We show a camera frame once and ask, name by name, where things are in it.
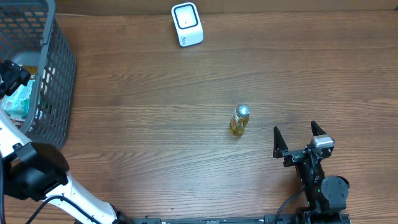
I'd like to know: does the yellow juice bottle silver cap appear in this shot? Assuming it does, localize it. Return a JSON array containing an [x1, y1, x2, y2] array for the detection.
[[229, 105, 250, 136]]

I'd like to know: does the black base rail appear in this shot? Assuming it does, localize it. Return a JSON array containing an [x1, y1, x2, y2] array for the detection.
[[74, 213, 352, 224]]

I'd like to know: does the grey plastic mesh basket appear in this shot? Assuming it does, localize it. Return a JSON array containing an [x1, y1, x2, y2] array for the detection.
[[1, 0, 76, 149]]

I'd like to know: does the red white packet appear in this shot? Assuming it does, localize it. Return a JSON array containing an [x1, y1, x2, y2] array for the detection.
[[9, 116, 25, 128]]

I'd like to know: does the brown white snack packet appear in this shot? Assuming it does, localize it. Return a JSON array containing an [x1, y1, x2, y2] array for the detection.
[[22, 65, 38, 76]]

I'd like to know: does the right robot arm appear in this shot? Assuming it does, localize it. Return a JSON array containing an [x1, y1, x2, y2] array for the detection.
[[270, 121, 351, 224]]

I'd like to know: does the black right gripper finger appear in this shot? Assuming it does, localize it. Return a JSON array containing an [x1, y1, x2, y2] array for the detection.
[[273, 126, 289, 158], [310, 121, 326, 136]]

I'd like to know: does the teal white snack packet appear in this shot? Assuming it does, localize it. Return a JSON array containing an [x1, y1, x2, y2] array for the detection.
[[1, 80, 35, 121]]

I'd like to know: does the white barcode scanner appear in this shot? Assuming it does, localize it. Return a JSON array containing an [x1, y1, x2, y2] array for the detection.
[[171, 2, 204, 47]]

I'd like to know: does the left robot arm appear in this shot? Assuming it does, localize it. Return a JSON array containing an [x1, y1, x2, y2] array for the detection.
[[1, 111, 132, 223]]

